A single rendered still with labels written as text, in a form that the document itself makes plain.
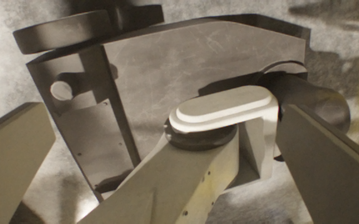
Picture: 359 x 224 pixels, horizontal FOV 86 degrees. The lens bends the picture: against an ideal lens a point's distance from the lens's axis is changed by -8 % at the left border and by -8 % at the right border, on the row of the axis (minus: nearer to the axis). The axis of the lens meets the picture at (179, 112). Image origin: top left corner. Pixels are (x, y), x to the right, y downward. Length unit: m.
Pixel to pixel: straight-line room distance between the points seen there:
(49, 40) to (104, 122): 0.20
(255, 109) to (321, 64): 0.58
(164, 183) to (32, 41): 0.34
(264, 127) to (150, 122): 0.26
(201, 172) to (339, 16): 0.77
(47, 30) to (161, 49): 0.22
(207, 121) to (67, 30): 0.30
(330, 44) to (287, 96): 0.51
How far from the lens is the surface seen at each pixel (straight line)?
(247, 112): 0.37
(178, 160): 0.34
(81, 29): 0.44
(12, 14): 0.68
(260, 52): 0.54
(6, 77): 0.73
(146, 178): 0.33
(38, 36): 0.45
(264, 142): 0.41
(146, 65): 0.46
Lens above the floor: 0.61
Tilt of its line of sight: 60 degrees down
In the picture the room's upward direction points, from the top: 155 degrees clockwise
